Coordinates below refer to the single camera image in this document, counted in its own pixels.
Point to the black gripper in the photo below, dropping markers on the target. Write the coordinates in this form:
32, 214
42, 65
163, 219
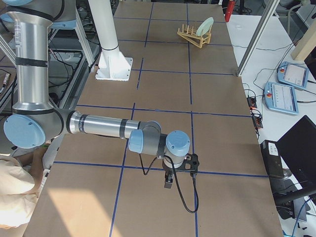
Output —
168, 171

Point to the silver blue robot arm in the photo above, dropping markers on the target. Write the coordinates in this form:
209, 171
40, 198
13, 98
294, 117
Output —
35, 120

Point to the light green plate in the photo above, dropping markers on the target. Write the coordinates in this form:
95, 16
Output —
205, 27

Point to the black orange power strip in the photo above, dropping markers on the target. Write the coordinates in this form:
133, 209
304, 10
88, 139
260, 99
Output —
255, 113

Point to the black computer box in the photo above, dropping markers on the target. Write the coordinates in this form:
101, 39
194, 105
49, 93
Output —
272, 161

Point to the black monitor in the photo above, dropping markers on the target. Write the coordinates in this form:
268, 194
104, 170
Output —
297, 147

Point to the lower blue teach pendant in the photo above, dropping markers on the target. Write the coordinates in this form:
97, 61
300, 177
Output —
281, 97

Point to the blue teach pendant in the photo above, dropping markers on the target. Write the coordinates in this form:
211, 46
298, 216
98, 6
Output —
293, 74
281, 97

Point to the wooden dish rack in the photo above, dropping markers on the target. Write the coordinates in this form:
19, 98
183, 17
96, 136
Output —
188, 33

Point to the person in beige clothes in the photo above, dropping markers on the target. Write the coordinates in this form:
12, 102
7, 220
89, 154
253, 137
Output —
20, 179

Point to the upper blue teach pendant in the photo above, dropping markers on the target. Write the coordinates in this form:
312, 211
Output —
293, 74

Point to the red cylinder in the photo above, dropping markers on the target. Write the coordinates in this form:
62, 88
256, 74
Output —
229, 10

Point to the wooden beam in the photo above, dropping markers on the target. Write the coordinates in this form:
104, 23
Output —
306, 44

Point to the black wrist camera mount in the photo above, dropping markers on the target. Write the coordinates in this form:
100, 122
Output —
190, 164

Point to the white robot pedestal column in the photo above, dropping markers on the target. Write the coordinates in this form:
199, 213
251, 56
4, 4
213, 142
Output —
113, 65

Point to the aluminium frame post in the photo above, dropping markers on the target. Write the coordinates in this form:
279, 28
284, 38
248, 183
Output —
269, 10

